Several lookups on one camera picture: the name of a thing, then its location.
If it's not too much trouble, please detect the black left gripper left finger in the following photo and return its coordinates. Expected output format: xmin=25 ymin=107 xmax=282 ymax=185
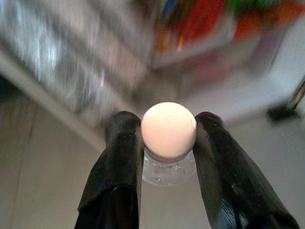
xmin=73 ymin=110 xmax=145 ymax=229

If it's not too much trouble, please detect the black metal stand foot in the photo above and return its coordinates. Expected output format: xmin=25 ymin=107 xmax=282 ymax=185
xmin=266 ymin=81 xmax=305 ymax=121

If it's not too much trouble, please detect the colourful goods rack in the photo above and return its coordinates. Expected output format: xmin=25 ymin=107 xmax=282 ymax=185
xmin=152 ymin=0 xmax=305 ymax=70

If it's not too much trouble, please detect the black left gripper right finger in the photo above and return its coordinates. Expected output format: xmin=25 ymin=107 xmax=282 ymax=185
xmin=193 ymin=112 xmax=300 ymax=229

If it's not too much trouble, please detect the clear water bottle white cap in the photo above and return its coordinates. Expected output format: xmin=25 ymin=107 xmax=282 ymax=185
xmin=140 ymin=101 xmax=198 ymax=187

